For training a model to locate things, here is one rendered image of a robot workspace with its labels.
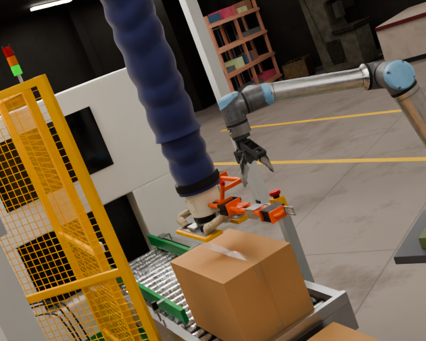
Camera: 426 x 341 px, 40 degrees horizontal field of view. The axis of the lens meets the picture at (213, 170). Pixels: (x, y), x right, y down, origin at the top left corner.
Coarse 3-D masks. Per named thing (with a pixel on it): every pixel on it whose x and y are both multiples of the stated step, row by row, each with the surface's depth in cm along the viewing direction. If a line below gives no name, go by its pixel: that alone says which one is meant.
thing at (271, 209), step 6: (270, 204) 245; (276, 204) 242; (258, 210) 243; (264, 210) 240; (270, 210) 237; (276, 210) 237; (264, 216) 242; (270, 216) 236; (282, 216) 239; (270, 222) 239
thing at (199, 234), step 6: (180, 228) 306; (186, 228) 301; (180, 234) 301; (186, 234) 294; (192, 234) 290; (198, 234) 285; (204, 234) 281; (210, 234) 280; (216, 234) 278; (204, 240) 277
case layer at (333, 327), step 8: (328, 328) 275; (336, 328) 272; (344, 328) 270; (312, 336) 273; (320, 336) 271; (328, 336) 268; (336, 336) 266; (344, 336) 264; (352, 336) 261; (360, 336) 259; (368, 336) 257
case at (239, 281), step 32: (192, 256) 311; (224, 256) 294; (256, 256) 279; (288, 256) 280; (192, 288) 304; (224, 288) 265; (256, 288) 272; (288, 288) 281; (224, 320) 283; (256, 320) 273; (288, 320) 281
